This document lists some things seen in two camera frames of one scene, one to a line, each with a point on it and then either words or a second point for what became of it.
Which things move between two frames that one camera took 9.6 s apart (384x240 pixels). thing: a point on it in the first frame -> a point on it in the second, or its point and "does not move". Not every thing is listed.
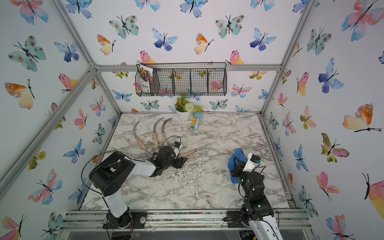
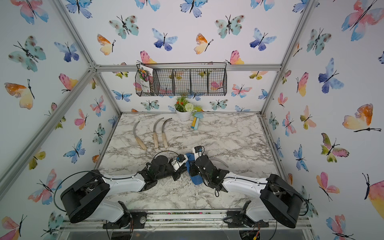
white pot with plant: [184, 109] does not move
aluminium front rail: [73, 220] does not move
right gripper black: [238, 171] -> [192, 167]
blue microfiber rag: [239, 154] -> [196, 179]
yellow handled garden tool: [194, 122] does not move
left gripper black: [180, 162] -> [178, 172]
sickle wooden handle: [187, 153] -> [219, 161]
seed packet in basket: [145, 74] does not move
